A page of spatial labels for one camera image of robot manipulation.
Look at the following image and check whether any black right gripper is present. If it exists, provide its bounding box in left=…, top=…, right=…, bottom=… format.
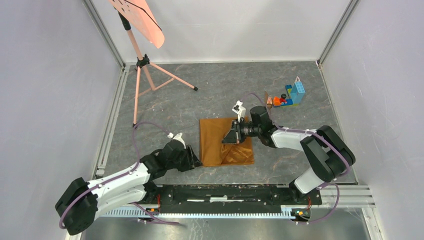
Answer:
left=221, top=118, right=261, bottom=145

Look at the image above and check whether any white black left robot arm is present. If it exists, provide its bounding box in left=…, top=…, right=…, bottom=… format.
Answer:
left=55, top=139, right=202, bottom=236

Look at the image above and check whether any pink music stand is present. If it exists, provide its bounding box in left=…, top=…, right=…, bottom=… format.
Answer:
left=107, top=0, right=200, bottom=128

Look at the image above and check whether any orange cloth napkin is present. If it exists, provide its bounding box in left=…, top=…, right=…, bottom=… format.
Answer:
left=199, top=118, right=255, bottom=167

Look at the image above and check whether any colourful toy brick build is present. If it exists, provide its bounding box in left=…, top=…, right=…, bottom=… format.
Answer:
left=271, top=76, right=306, bottom=107

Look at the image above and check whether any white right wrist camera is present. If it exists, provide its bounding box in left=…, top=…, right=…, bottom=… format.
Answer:
left=231, top=100, right=246, bottom=123

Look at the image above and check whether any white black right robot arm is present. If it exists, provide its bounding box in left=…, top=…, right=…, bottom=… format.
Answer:
left=221, top=104, right=356, bottom=204

